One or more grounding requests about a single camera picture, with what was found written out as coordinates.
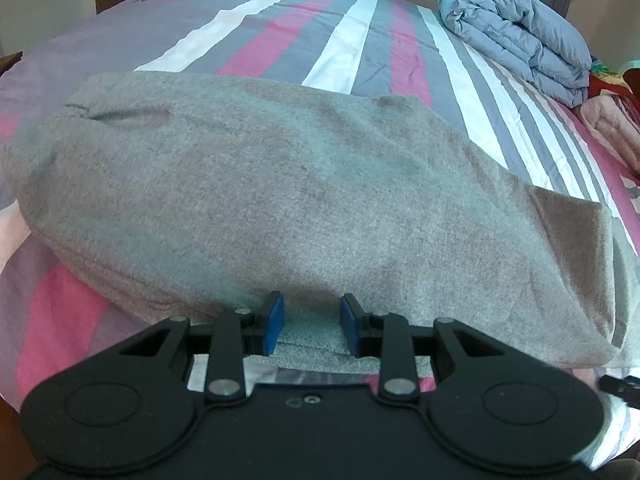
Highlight small wooden stool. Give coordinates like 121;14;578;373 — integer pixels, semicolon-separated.
0;51;24;77

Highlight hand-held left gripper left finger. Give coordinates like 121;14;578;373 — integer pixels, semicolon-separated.
117;291;286;404

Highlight folded blue duvet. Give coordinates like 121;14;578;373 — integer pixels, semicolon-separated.
436;0;593;108

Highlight folded pink blanket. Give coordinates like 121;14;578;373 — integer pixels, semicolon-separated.
575;94;640;177

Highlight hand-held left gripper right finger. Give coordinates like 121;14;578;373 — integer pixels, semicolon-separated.
340;294;506;404

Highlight folded colourful red cloth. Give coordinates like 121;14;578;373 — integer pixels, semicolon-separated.
586;59;640;111

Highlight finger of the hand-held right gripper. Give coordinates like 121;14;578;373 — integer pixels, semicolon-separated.
598;374;640;404

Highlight bed with striped sheet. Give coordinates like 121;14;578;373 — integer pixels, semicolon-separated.
0;0;640;473

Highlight grey pants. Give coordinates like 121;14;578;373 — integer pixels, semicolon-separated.
0;72;617;378

